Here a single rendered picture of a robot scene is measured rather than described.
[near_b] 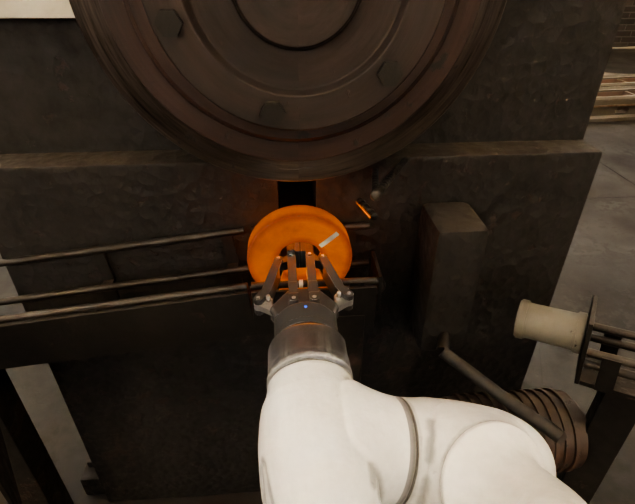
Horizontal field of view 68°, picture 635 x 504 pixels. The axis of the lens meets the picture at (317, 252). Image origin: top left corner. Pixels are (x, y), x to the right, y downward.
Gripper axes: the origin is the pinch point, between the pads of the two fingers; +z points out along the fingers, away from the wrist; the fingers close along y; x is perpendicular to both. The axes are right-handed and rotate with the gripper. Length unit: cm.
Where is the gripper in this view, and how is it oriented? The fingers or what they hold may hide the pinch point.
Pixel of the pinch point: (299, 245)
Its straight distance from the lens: 69.7
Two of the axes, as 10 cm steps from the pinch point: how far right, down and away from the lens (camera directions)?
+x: 0.0, -8.1, -5.8
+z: -0.8, -5.8, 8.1
